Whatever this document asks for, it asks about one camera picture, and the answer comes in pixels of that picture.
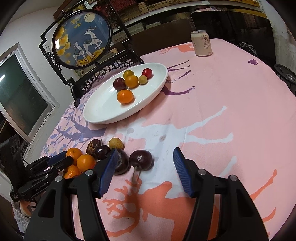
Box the small orange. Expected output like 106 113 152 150
63 165 81 179
117 89 134 104

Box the large mandarin orange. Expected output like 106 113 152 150
76 154 96 173

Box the small dark cherry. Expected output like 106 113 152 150
94 145 111 160

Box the small tan fruit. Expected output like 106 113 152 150
108 137 125 150

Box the dark red plum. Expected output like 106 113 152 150
113 77 127 91

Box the yellow orange lemon fruit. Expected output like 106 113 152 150
125 75 139 89

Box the yellow tomato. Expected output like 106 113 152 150
123 70 134 79

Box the small tan longan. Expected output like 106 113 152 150
138 75 148 85

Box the red cherry tomato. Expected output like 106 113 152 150
142 68 153 79

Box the left human hand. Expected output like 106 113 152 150
20 200 36 217

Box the white oval plate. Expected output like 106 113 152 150
83 63 168 125

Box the dark carved wooden chair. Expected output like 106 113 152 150
70 49 145 108

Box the pink printed tablecloth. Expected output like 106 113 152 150
41 39 295 240

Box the round deer embroidery screen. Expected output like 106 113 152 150
38 0 145 88

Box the shelf with stacked boxes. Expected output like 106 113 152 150
87 0 266 31

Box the pink beverage can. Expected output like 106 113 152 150
191 30 213 57

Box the black cabinet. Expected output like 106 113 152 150
191 11 276 67

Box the window with white frame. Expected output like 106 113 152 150
1 43 59 143

